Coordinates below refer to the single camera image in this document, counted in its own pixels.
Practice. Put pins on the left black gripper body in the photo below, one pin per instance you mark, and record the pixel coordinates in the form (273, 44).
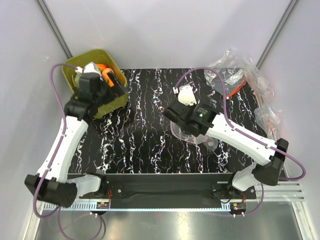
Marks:
(108, 93)

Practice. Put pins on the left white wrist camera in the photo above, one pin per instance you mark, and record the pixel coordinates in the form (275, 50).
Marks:
(91, 67)

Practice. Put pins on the black marble pattern mat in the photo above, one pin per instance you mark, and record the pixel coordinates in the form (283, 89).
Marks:
(137, 138)

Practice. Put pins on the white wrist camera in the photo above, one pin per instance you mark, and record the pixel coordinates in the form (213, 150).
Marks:
(91, 67)
(185, 95)

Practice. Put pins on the olive green plastic bin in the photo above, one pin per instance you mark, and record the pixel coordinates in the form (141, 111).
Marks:
(101, 56)

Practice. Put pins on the aluminium frame rail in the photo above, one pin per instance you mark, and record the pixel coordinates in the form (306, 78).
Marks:
(287, 190)

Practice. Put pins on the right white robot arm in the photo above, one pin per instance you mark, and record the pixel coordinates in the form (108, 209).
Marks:
(268, 155)

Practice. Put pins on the pink peach upper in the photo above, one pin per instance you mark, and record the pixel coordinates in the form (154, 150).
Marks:
(105, 73)

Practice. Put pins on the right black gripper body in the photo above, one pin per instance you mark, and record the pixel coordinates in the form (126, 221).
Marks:
(192, 106)

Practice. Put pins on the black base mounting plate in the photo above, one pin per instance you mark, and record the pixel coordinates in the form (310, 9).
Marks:
(204, 184)

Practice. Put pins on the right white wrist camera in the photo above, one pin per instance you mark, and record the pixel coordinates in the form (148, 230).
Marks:
(185, 95)

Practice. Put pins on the pile of clear bags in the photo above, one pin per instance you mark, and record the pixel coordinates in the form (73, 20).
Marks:
(231, 72)

